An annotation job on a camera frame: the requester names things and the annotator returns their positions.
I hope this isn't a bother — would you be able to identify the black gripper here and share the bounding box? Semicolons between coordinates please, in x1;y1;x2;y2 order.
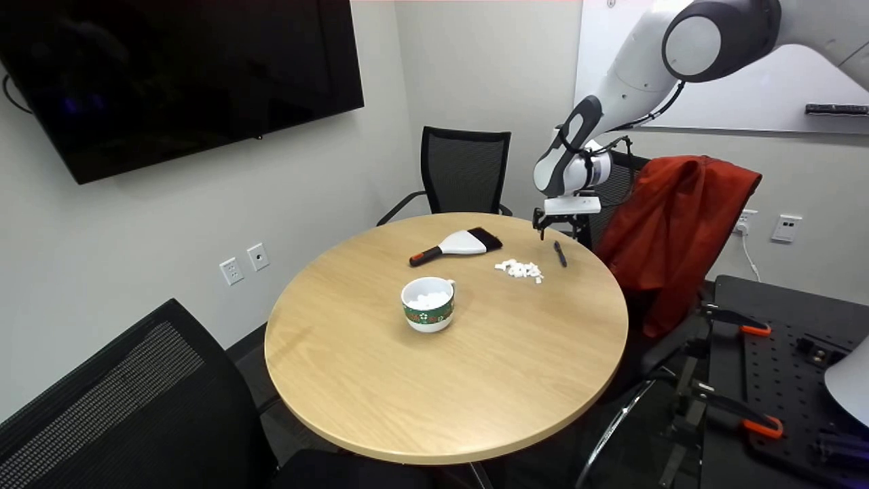
533;196;604;228

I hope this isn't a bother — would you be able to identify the white green mug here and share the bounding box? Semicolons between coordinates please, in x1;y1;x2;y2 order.
399;277;457;333

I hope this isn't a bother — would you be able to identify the blue pen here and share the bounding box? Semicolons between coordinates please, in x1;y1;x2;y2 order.
553;241;568;269

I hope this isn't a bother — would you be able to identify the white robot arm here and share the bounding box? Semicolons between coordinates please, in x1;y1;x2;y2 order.
533;0;869;228

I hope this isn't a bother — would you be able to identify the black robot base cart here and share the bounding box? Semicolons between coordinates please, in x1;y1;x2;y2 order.
697;273;869;489

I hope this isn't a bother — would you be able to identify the chair with red jacket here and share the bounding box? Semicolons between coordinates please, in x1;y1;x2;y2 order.
578;150;646;247

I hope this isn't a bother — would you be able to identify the white paper scraps pile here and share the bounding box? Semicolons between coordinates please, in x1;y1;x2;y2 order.
495;258;544;283

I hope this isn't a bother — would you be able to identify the red jacket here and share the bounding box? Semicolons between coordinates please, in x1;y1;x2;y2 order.
594;154;761;338

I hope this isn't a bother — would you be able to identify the white black scraper brush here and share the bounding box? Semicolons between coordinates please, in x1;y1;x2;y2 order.
411;228;503;265

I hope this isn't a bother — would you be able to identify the black mesh office chair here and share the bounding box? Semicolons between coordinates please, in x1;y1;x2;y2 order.
380;128;511;226

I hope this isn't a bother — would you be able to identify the round wooden table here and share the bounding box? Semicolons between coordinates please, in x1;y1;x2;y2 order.
263;212;628;465

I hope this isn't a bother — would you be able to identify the black near office chair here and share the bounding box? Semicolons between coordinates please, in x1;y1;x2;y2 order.
0;299;275;489

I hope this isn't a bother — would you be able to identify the orange handled clamp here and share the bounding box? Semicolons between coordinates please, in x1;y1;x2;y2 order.
700;304;775;338
689;380;784;439

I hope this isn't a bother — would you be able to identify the white outlet right wall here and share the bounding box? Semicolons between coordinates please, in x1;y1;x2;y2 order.
772;212;805;245

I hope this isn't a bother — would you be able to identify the wall whiteboard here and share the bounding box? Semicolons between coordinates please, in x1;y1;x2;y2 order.
571;0;869;132

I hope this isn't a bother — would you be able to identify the white wall outlet plate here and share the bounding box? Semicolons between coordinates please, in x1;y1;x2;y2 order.
248;241;272;272

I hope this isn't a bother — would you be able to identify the white wall data plate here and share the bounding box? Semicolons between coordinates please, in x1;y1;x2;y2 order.
218;258;245;285

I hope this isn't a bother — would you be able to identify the black wall television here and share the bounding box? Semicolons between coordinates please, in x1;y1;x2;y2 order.
0;0;365;183

